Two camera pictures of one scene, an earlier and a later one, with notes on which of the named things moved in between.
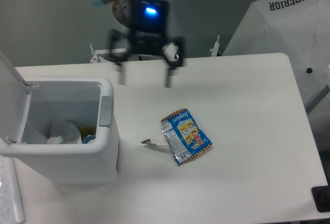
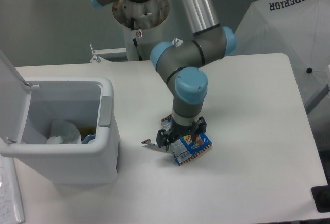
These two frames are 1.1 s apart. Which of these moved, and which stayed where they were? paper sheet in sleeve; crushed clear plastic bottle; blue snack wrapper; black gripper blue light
Moved: black gripper blue light
Stayed: blue snack wrapper; crushed clear plastic bottle; paper sheet in sleeve
